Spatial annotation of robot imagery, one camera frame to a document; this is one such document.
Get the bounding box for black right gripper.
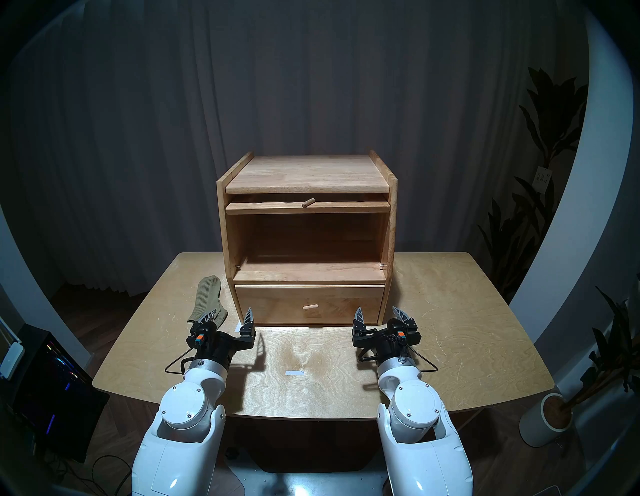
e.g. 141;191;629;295
352;306;422;366

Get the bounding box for grey pleated curtain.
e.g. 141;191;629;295
10;0;591;296

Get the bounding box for wooden drawer with peg handle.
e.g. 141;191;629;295
235;284;386;326

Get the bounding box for tall dark leafy plant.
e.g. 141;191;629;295
477;66;590;303

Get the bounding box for small plant in white pot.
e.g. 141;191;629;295
560;285;640;416

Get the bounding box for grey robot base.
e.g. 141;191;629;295
227;450;391;496

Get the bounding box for wooden cabinet frame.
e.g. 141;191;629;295
216;150;399;327

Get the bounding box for white cylindrical plant pot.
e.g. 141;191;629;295
519;392;574;448

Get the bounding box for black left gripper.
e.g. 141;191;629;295
186;307;257;370

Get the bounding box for black floor cables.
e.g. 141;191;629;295
50;452;133;496

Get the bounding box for wooden sliding door with peg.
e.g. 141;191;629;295
225;198;391;216

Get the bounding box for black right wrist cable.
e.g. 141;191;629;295
407;350;439;373

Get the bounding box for olive green ribbed sock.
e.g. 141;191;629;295
187;275;229;325

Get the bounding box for white box device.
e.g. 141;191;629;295
0;340;26;380

